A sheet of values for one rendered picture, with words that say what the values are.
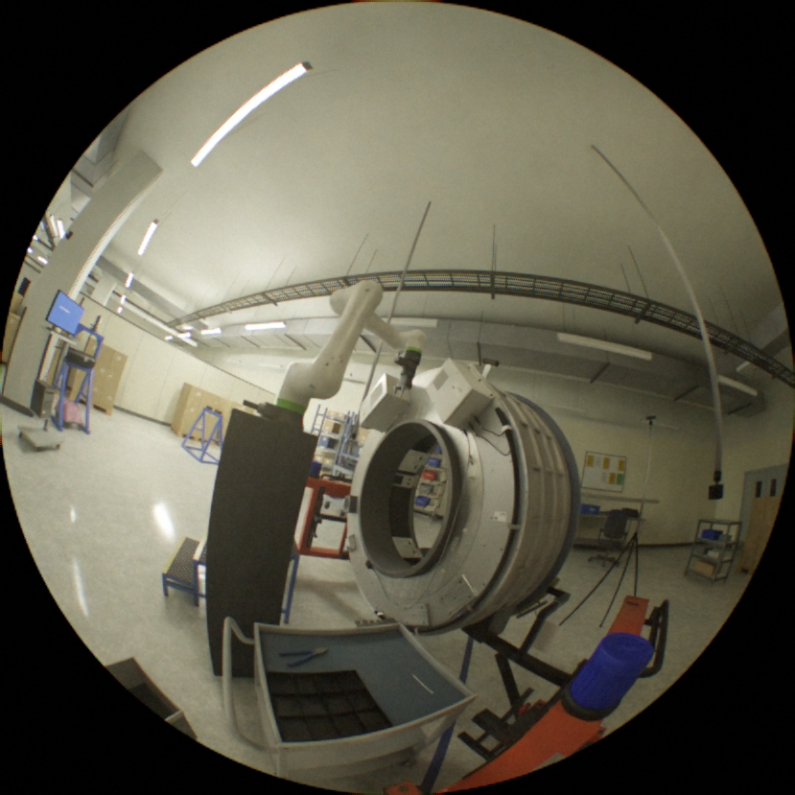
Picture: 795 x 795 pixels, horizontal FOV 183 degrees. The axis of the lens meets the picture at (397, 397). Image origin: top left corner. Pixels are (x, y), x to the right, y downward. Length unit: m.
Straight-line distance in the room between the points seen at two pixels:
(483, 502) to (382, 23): 3.43
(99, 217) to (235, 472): 4.65
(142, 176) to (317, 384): 5.04
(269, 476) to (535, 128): 3.19
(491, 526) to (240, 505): 0.83
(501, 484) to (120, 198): 5.50
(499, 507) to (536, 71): 3.09
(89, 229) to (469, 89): 4.92
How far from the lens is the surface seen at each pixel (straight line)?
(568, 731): 0.61
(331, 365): 0.82
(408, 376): 1.23
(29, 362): 4.82
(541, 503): 0.91
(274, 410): 0.94
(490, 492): 0.89
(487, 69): 2.84
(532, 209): 3.29
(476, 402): 0.95
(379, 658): 0.98
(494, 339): 4.50
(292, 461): 0.89
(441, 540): 0.97
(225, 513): 0.92
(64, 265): 4.84
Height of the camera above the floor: 1.36
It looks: 13 degrees up
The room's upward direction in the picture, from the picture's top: 15 degrees clockwise
